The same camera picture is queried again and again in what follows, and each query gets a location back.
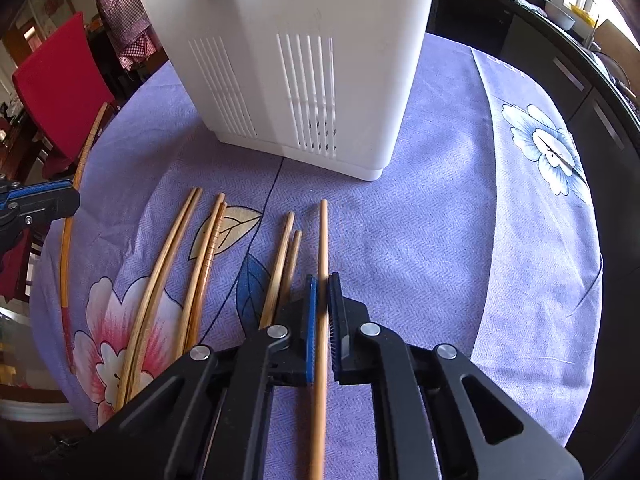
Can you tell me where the light wooden chopstick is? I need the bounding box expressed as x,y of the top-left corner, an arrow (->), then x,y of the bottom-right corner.
307,199 -> 330,480

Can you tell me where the purple floral tablecloth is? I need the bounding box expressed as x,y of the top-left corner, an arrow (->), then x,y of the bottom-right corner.
30,32 -> 603,461

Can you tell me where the white plastic utensil holder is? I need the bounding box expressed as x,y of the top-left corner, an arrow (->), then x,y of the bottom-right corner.
124,0 -> 441,182

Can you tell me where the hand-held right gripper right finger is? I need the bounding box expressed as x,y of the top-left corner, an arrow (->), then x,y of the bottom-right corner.
327,272 -> 586,480

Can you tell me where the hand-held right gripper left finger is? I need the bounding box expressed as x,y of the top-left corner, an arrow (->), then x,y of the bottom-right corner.
80,274 -> 321,480

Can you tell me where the wooden cutting board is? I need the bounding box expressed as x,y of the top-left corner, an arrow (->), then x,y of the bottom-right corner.
595,19 -> 634,54

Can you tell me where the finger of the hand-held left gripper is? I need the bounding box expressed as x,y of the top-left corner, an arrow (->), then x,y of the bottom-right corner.
0,174 -> 81,231

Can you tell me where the red chair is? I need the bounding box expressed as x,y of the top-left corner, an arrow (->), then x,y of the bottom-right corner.
12,12 -> 121,181

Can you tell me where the reddish wooden chopstick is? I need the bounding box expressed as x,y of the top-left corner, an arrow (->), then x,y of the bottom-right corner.
60,102 -> 110,373

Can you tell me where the yellow basket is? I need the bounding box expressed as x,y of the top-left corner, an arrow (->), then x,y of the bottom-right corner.
570,2 -> 599,29

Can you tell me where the group of wooden chopsticks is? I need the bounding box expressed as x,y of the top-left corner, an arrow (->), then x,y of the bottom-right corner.
114,187 -> 304,408

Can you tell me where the grey bowl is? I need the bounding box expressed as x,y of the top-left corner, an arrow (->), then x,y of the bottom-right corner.
545,2 -> 576,30

